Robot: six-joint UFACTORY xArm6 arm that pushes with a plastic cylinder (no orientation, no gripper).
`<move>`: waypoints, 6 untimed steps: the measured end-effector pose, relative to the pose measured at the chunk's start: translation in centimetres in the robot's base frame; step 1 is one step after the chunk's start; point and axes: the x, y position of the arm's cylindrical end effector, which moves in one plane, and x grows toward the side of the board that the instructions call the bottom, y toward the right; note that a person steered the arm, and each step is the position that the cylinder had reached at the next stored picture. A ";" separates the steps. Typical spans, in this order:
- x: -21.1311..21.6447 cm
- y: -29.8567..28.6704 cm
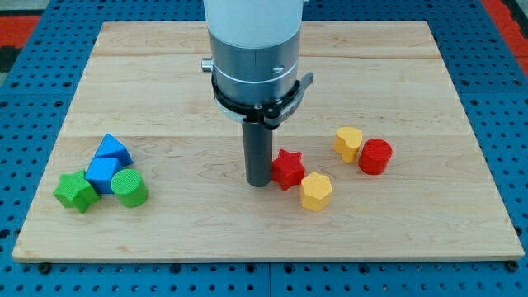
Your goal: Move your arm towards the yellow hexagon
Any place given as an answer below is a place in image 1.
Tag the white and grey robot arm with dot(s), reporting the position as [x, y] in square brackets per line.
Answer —
[255, 55]

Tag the yellow hexagon block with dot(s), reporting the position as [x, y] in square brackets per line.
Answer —
[315, 191]

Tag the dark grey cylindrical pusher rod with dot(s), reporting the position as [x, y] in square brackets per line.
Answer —
[257, 144]

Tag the red star block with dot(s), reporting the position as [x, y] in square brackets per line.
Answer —
[287, 169]

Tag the yellow heart block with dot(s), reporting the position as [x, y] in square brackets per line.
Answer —
[347, 143]

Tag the red cylinder block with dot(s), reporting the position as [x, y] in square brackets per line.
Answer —
[375, 156]

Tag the light wooden board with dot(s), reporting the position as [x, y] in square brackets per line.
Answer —
[436, 200]

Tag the green cylinder block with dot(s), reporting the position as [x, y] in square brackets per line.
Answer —
[129, 187]

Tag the blue triangle block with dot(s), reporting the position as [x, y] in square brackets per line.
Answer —
[110, 147]

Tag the blue cube block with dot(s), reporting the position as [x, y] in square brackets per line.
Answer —
[100, 172]

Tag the green star block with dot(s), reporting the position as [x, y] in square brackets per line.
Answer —
[75, 191]

